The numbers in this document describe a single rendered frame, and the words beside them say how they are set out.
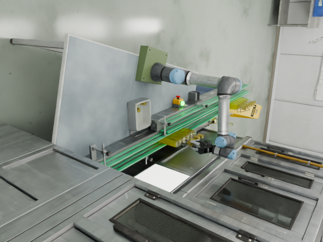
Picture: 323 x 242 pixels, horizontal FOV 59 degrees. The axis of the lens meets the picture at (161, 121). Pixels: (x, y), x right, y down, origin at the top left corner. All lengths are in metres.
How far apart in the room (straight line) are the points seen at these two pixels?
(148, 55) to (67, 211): 1.36
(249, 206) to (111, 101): 1.15
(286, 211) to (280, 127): 6.50
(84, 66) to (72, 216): 1.00
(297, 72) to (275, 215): 6.30
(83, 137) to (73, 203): 0.78
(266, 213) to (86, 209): 1.11
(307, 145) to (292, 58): 2.28
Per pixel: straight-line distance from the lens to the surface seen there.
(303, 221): 1.91
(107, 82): 2.02
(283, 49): 7.97
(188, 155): 2.36
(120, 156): 2.00
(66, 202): 1.27
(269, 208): 1.95
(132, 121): 2.20
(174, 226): 1.13
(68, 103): 1.84
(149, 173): 2.10
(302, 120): 8.18
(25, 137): 2.01
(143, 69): 2.19
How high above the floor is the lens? 2.22
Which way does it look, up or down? 35 degrees down
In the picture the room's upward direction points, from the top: 104 degrees clockwise
